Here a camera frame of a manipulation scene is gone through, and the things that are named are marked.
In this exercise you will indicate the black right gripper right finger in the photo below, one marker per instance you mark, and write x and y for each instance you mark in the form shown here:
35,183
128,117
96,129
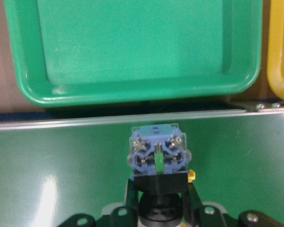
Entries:
193,205

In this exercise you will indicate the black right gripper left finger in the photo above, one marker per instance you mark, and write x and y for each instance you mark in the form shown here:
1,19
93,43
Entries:
131,203

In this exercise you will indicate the blue contact block push button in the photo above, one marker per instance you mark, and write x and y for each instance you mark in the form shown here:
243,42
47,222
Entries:
159,158

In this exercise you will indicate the green conveyor belt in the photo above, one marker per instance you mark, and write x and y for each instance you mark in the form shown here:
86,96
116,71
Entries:
65,161

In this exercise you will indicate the green plastic tray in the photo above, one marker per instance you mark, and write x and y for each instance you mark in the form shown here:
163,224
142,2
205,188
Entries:
88,52

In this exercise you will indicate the yellow plastic tray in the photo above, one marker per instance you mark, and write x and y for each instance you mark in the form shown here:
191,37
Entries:
275,59

